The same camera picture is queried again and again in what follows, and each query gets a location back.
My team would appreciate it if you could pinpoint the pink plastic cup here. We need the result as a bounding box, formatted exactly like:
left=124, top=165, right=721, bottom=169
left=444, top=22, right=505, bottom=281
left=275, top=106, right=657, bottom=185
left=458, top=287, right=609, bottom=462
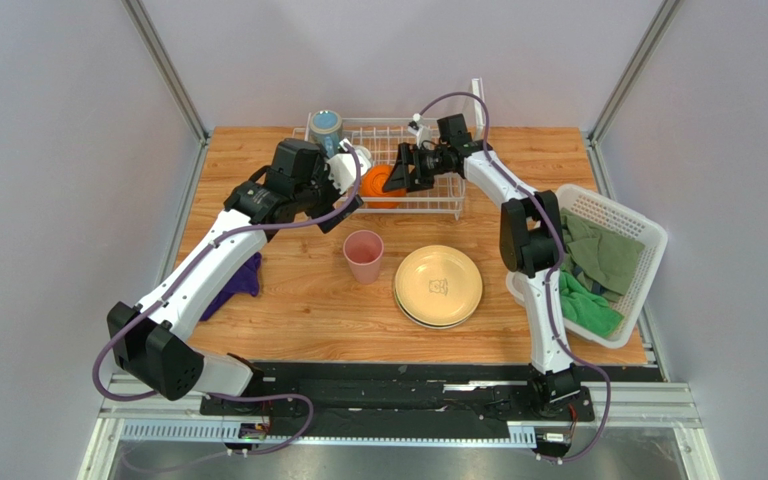
left=343, top=230, right=384, bottom=284

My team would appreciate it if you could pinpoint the purple cable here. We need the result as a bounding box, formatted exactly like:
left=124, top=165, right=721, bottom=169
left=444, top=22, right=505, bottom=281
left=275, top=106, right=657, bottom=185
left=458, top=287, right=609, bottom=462
left=93, top=142, right=365, bottom=461
left=417, top=91, right=612, bottom=465

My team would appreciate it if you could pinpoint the small white cup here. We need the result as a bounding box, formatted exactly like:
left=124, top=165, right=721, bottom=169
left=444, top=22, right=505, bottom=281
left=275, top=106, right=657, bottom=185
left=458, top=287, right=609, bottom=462
left=339, top=146, right=373, bottom=177

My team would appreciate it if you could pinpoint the olive green towel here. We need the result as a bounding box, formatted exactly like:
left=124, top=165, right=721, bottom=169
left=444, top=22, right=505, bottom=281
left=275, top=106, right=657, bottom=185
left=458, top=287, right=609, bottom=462
left=561, top=209, right=645, bottom=302

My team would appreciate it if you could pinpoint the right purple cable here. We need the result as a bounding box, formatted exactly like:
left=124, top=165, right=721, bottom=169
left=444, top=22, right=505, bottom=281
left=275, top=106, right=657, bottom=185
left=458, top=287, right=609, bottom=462
left=417, top=91, right=612, bottom=465

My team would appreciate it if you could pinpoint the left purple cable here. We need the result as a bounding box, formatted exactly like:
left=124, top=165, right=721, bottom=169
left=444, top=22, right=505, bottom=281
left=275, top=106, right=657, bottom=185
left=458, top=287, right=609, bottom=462
left=93, top=142, right=365, bottom=461

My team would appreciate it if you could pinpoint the blue butterfly mug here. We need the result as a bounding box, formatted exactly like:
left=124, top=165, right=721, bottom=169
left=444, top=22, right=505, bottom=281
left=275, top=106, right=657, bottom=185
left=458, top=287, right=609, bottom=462
left=308, top=110, right=344, bottom=158

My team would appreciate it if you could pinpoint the purple cloth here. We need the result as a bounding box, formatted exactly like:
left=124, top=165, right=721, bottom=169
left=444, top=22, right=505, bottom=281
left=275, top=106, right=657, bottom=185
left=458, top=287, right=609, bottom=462
left=199, top=253, right=263, bottom=322

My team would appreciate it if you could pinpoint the yellow plate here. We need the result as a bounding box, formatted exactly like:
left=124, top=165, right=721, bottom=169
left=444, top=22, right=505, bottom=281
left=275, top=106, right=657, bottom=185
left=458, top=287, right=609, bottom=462
left=393, top=245, right=483, bottom=323

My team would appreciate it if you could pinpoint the orange bowl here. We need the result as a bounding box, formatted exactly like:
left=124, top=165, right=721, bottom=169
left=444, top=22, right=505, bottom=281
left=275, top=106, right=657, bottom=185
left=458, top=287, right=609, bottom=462
left=360, top=164, right=407, bottom=209

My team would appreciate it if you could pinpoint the white plastic basket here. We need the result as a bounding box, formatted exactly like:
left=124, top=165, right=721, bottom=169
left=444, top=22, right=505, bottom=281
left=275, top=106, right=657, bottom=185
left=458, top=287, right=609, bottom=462
left=505, top=183, right=669, bottom=350

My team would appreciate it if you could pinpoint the bright green towel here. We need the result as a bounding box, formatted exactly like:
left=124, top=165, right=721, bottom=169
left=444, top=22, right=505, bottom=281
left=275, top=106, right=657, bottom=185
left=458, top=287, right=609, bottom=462
left=559, top=271, right=623, bottom=338

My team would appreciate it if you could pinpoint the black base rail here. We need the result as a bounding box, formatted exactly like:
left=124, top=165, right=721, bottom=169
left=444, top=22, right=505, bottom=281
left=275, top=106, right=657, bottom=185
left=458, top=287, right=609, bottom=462
left=200, top=362, right=605, bottom=440

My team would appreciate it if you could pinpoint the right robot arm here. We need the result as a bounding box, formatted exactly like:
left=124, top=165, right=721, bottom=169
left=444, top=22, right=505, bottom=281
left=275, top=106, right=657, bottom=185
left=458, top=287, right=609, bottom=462
left=383, top=114, right=581, bottom=416

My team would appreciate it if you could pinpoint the white green-rimmed plate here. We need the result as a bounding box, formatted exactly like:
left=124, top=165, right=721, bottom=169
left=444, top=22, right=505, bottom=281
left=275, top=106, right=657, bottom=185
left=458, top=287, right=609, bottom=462
left=394, top=294, right=475, bottom=330

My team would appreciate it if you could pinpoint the white wire dish rack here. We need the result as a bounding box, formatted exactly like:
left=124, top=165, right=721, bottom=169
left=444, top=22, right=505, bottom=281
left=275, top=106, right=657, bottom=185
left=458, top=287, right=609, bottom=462
left=293, top=78, right=489, bottom=218

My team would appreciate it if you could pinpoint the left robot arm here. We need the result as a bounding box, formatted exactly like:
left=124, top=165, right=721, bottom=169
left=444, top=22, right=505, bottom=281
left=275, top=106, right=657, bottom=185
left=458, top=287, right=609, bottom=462
left=98, top=138, right=371, bottom=400

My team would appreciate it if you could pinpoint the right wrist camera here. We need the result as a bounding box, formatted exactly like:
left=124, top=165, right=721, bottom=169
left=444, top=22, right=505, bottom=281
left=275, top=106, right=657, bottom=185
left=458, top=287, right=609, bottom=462
left=407, top=113, right=434, bottom=150

